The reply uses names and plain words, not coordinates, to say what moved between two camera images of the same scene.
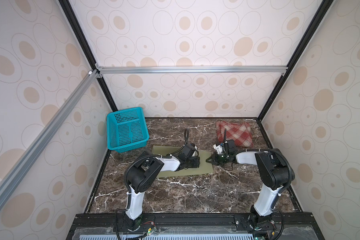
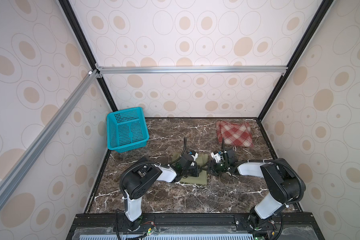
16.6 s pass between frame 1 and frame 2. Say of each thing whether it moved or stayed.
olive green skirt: moved
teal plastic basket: stayed
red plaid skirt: stayed
